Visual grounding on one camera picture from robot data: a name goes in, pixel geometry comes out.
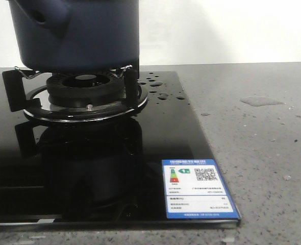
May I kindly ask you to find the dark blue pot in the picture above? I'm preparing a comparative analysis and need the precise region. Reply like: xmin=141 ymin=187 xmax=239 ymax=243
xmin=9 ymin=1 xmax=139 ymax=73

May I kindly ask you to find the black pot support grate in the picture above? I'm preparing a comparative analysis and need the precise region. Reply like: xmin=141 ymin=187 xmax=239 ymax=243
xmin=2 ymin=65 xmax=147 ymax=124

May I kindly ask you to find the black glass gas stove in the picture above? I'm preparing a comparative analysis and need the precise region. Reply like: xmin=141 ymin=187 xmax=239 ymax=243
xmin=0 ymin=71 xmax=241 ymax=230

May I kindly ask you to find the black gas burner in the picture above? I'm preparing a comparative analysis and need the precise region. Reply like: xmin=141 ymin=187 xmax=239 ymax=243
xmin=46 ymin=72 xmax=124 ymax=108

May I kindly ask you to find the blue energy label sticker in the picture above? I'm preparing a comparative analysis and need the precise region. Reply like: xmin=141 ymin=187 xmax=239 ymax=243
xmin=162 ymin=159 xmax=240 ymax=221

